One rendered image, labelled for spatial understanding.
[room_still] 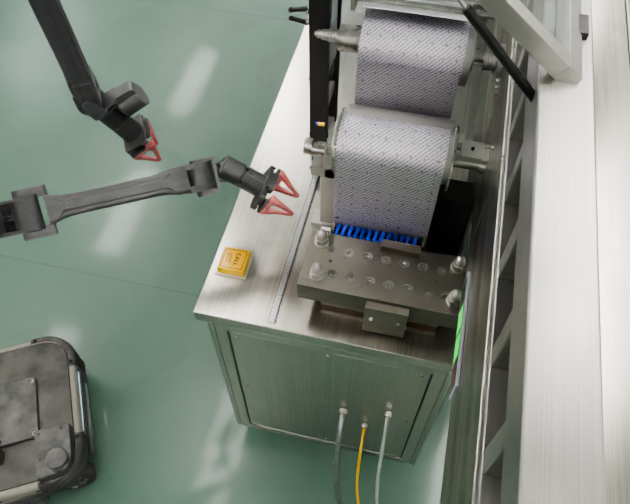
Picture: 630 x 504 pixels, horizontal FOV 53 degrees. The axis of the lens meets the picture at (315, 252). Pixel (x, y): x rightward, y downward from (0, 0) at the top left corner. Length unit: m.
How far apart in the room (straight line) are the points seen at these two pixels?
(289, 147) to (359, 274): 0.58
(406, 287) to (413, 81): 0.48
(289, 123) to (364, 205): 0.57
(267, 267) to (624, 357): 0.94
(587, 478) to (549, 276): 0.23
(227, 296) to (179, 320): 1.05
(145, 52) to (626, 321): 3.19
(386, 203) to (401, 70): 0.30
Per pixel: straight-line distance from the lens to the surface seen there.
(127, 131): 1.67
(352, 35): 1.55
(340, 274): 1.48
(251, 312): 1.58
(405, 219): 1.51
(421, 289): 1.48
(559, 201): 0.86
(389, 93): 1.56
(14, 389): 2.41
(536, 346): 0.74
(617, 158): 1.27
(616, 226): 1.16
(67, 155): 3.35
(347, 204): 1.51
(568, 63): 1.02
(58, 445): 2.25
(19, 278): 2.97
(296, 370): 1.76
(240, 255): 1.65
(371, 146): 1.37
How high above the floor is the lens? 2.28
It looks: 55 degrees down
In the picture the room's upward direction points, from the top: straight up
